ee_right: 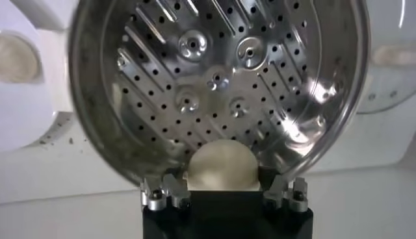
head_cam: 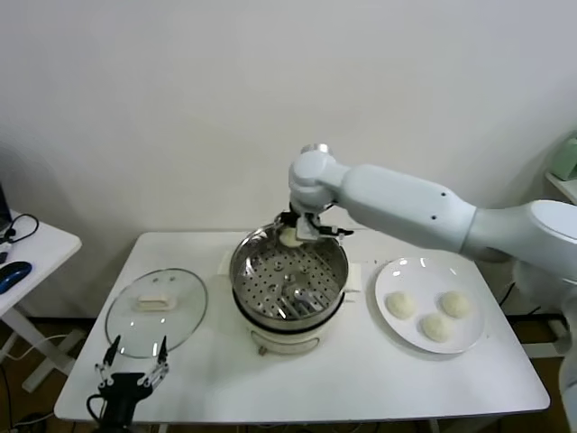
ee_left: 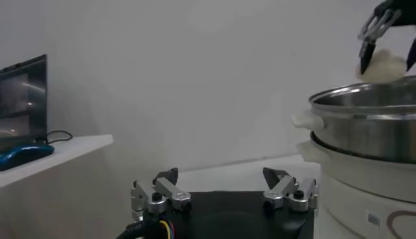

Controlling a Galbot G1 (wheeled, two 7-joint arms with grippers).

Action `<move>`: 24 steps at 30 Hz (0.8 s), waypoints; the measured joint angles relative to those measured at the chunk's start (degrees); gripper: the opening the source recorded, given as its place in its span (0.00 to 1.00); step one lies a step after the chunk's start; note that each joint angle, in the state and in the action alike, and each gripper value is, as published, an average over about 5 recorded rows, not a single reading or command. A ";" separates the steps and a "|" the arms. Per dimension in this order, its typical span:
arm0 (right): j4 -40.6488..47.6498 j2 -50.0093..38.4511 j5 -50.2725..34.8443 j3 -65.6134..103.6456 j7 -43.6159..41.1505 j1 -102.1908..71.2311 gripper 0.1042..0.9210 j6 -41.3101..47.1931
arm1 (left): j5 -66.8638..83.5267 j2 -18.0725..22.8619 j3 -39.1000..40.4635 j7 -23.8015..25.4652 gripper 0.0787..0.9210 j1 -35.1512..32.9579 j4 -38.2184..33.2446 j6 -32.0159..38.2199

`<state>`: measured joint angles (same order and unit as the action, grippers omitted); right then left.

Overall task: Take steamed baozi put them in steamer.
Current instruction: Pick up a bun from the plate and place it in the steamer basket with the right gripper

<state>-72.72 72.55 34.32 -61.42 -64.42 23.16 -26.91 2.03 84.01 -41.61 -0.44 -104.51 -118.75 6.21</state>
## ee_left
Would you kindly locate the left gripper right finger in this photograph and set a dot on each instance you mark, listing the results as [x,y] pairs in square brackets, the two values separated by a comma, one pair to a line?
[286,191]

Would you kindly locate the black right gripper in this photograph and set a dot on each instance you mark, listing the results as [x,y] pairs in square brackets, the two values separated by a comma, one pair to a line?
[406,11]

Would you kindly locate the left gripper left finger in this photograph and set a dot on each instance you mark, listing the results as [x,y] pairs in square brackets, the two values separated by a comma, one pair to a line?
[162,188]

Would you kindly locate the white steamed baozi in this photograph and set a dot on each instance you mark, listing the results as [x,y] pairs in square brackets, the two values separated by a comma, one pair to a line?
[385,68]

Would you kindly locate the perforated steel steamer basket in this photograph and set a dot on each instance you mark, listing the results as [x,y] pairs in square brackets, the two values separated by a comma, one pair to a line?
[367,133]

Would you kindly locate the white electric cooker base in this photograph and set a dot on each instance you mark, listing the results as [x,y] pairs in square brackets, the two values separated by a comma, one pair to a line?
[354,191]

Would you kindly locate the white side table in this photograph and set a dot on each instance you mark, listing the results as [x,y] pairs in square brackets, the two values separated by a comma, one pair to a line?
[74,152]

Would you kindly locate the blue computer mouse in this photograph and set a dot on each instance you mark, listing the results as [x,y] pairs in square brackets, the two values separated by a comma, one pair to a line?
[22,154]

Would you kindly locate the black laptop screen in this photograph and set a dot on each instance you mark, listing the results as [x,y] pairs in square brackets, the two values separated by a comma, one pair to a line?
[22,104]

